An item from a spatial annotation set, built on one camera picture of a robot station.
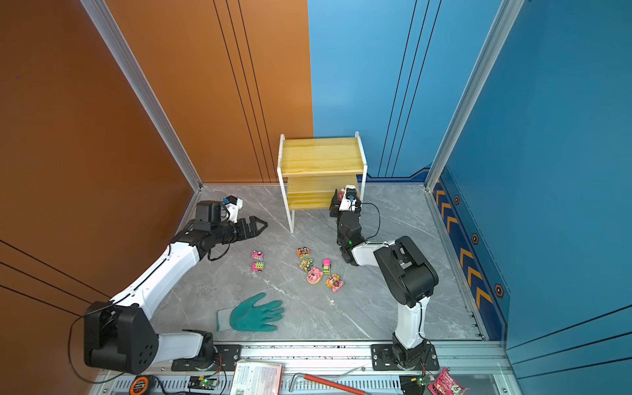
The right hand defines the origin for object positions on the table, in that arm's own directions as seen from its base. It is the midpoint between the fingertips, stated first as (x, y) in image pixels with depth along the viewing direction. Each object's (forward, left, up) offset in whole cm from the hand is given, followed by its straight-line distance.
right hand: (342, 191), depth 90 cm
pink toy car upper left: (-16, +33, -19) cm, 41 cm away
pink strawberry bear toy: (-2, +1, -1) cm, 2 cm away
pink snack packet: (-56, -27, -20) cm, 66 cm away
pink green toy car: (-21, +32, -17) cm, 42 cm away
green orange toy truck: (-20, +14, -19) cm, 31 cm away
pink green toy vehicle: (-20, +6, -19) cm, 28 cm away
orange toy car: (-15, +15, -18) cm, 28 cm away
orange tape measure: (-57, +57, -17) cm, 82 cm away
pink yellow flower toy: (-27, +4, -18) cm, 33 cm away
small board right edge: (-56, -18, -23) cm, 63 cm away
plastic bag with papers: (-55, +25, -17) cm, 63 cm away
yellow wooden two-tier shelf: (-2, +11, +12) cm, 16 cm away
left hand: (-13, +29, -3) cm, 32 cm away
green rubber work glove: (-38, +33, -20) cm, 54 cm away
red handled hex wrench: (-55, +10, -21) cm, 60 cm away
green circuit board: (-56, +42, -22) cm, 73 cm away
